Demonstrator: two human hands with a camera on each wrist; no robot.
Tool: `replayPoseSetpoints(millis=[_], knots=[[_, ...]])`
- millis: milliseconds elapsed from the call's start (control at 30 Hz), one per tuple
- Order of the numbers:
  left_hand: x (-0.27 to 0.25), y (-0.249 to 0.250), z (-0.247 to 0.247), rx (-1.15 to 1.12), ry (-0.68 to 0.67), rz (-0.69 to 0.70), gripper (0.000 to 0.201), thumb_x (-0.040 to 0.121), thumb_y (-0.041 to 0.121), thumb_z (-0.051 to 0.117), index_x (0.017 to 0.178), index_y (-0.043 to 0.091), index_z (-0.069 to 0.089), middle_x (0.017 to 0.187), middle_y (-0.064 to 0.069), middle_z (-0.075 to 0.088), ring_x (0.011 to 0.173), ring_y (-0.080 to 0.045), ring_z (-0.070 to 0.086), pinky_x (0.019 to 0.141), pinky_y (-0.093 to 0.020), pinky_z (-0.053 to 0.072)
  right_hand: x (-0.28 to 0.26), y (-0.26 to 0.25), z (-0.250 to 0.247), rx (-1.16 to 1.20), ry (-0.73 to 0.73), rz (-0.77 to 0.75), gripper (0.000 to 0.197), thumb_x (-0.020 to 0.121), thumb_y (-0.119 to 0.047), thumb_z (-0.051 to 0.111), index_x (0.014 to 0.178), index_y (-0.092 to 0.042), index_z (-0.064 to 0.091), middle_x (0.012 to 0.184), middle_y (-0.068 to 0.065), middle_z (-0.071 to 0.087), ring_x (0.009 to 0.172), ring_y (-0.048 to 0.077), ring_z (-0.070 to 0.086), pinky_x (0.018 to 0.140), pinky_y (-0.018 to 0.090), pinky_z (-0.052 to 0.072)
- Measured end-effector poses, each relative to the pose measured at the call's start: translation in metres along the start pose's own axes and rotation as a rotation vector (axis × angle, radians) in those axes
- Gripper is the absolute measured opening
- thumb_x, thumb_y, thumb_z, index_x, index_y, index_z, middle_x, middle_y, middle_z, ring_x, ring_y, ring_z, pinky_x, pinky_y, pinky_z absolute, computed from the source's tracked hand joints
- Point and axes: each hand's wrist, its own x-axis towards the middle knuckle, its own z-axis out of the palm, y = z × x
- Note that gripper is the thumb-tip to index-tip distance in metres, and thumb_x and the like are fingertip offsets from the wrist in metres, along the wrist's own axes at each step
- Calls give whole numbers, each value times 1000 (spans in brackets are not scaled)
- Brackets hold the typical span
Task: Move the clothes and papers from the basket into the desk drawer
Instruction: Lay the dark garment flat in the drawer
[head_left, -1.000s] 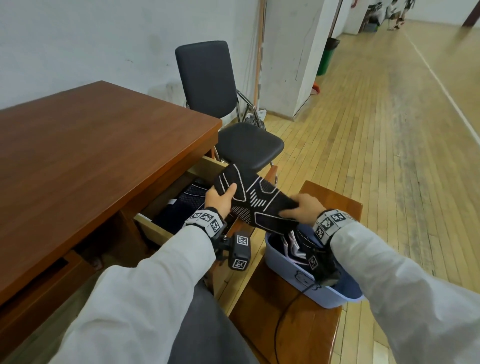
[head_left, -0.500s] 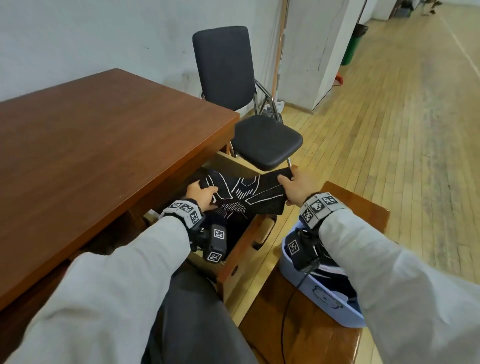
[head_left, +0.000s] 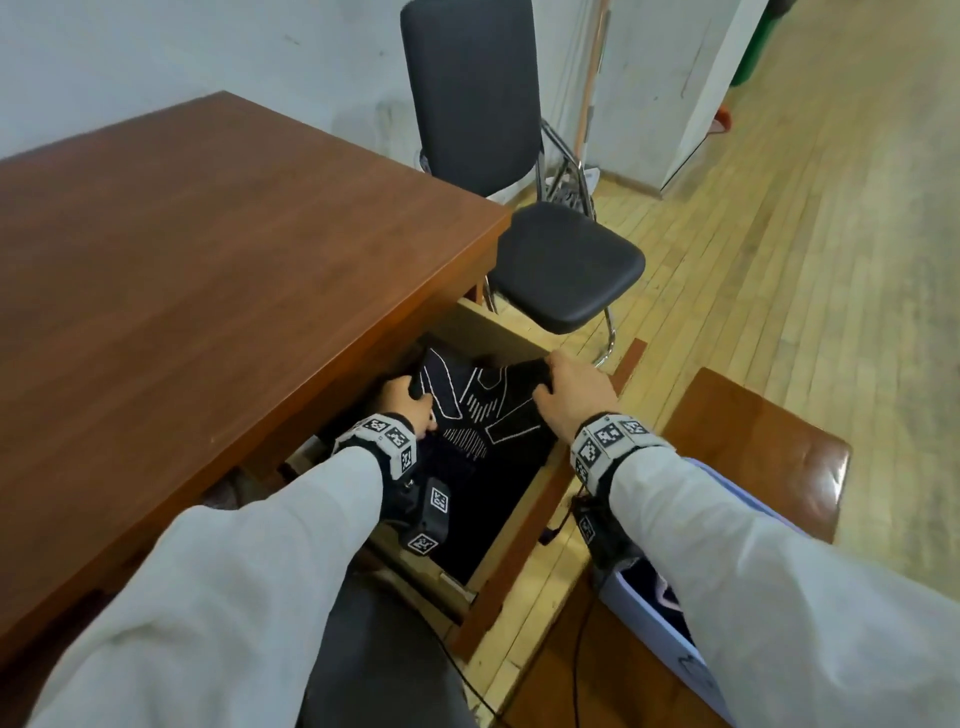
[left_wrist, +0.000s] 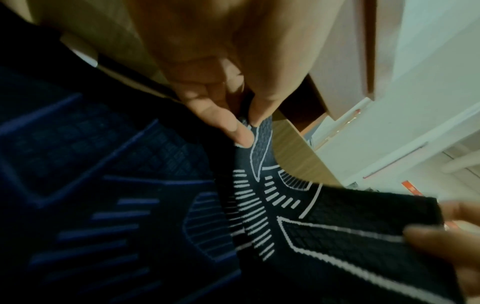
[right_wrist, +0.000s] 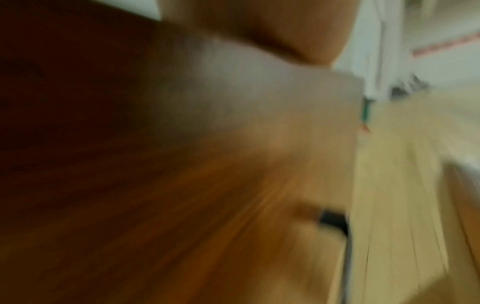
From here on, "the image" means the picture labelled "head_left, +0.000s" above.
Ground person's right hand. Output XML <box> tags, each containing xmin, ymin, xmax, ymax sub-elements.
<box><xmin>532</xmin><ymin>348</ymin><xmax>620</xmax><ymax>442</ymax></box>

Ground person's left hand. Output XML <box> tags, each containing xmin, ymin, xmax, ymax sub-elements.
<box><xmin>374</xmin><ymin>374</ymin><xmax>438</xmax><ymax>440</ymax></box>

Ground wooden drawer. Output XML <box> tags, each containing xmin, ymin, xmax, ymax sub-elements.
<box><xmin>281</xmin><ymin>298</ymin><xmax>648</xmax><ymax>661</ymax></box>

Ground light blue plastic basin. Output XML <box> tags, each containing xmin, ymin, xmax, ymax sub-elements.
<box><xmin>599</xmin><ymin>458</ymin><xmax>808</xmax><ymax>721</ymax></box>

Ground person's left forearm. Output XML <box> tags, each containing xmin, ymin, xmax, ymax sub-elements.
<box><xmin>26</xmin><ymin>446</ymin><xmax>385</xmax><ymax>728</ymax></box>

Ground person's right forearm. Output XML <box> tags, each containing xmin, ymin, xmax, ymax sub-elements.
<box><xmin>608</xmin><ymin>446</ymin><xmax>960</xmax><ymax>728</ymax></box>

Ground person's grey trouser legs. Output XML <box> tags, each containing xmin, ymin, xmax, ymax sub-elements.
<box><xmin>296</xmin><ymin>566</ymin><xmax>481</xmax><ymax>728</ymax></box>

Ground brown wooden bench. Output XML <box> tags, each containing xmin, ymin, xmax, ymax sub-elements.
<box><xmin>509</xmin><ymin>367</ymin><xmax>853</xmax><ymax>728</ymax></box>

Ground grey mop head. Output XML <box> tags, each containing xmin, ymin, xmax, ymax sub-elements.
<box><xmin>543</xmin><ymin>161</ymin><xmax>603</xmax><ymax>215</ymax></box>

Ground brown wooden desk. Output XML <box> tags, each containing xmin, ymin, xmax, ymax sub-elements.
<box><xmin>0</xmin><ymin>91</ymin><xmax>514</xmax><ymax>676</ymax></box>

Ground wooden mop stick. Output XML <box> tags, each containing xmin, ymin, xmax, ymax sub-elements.
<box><xmin>573</xmin><ymin>0</ymin><xmax>610</xmax><ymax>163</ymax></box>

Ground black padded metal chair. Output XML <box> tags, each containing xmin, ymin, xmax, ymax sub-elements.
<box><xmin>399</xmin><ymin>0</ymin><xmax>648</xmax><ymax>367</ymax></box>

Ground green trash bin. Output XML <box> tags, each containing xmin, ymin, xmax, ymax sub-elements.
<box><xmin>731</xmin><ymin>0</ymin><xmax>796</xmax><ymax>88</ymax></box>

